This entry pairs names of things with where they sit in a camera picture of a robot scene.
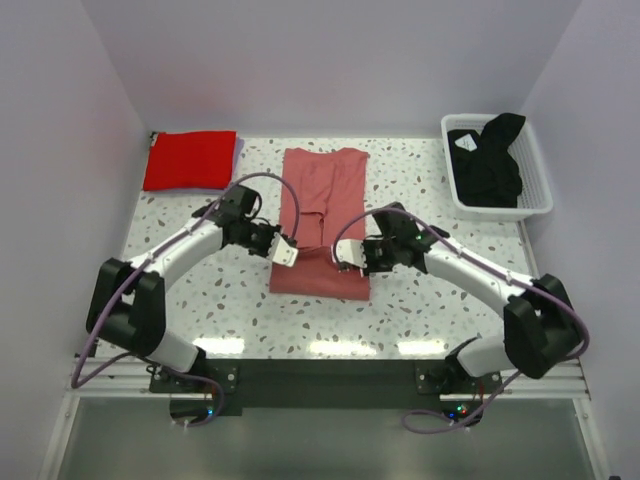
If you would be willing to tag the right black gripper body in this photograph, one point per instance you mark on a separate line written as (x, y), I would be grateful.
(380, 255)

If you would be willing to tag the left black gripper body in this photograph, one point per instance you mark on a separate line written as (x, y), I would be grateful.
(258, 239)

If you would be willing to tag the pink t shirt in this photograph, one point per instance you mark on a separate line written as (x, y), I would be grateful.
(330, 188)

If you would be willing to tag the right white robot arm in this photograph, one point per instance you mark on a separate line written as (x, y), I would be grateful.
(540, 327)

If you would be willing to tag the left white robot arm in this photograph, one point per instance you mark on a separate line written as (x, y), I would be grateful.
(129, 307)

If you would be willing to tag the folded red t shirt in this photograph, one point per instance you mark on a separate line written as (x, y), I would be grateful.
(191, 160)

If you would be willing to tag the black t shirt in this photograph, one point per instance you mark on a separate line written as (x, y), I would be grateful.
(485, 173)

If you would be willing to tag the white plastic basket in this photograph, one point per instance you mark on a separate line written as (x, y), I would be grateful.
(536, 197)

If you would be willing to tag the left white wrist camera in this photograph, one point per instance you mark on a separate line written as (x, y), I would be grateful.
(282, 252)

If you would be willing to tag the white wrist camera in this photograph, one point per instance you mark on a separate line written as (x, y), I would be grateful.
(349, 254)
(282, 252)

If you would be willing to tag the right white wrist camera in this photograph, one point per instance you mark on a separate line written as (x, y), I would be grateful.
(349, 254)

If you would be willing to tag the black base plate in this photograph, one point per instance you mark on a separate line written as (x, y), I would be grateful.
(237, 385)

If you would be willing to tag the aluminium rail frame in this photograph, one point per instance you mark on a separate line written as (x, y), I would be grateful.
(115, 428)

